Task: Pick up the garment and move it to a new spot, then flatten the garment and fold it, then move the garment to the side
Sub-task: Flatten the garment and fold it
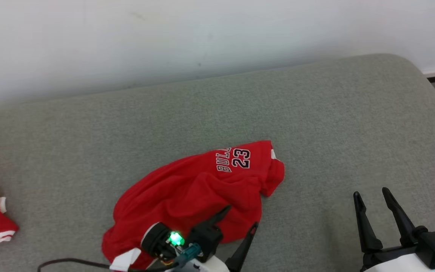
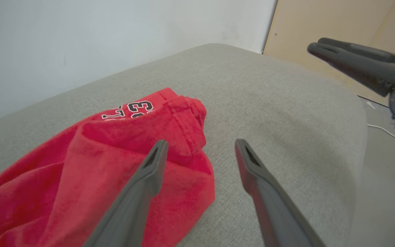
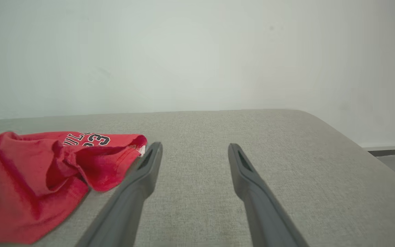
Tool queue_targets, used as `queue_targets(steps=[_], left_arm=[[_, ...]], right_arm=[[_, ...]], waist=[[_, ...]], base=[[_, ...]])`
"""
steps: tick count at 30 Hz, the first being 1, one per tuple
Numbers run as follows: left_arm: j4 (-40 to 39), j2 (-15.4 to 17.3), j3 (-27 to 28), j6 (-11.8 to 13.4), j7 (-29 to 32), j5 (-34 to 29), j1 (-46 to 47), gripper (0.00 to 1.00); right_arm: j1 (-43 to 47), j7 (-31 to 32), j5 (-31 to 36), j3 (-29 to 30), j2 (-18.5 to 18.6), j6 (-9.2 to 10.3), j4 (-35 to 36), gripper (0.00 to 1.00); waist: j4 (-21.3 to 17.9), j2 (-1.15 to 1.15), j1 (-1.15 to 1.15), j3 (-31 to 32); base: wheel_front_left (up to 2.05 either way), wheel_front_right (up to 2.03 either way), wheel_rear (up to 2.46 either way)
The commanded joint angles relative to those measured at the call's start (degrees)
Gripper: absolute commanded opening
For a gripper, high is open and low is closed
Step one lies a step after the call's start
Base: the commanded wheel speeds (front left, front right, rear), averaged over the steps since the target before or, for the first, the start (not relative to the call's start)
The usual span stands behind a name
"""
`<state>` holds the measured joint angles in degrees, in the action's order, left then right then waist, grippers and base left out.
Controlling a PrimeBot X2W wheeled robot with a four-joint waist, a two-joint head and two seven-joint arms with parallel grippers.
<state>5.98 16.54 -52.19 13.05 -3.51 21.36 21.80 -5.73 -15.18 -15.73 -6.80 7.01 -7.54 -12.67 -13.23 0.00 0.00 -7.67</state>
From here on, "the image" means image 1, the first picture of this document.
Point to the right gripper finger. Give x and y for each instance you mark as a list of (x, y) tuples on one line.
[(366, 230), (400, 219)]

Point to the red Bulls 23 shorts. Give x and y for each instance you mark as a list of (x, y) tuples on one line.
[(191, 189)]

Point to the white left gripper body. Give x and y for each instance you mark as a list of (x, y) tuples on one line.
[(206, 266)]

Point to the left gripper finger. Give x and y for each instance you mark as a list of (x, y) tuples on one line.
[(219, 217), (242, 249)]

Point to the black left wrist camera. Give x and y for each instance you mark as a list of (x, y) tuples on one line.
[(206, 238)]

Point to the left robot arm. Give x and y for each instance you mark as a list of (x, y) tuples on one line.
[(155, 238)]

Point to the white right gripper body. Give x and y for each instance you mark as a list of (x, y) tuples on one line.
[(395, 262)]

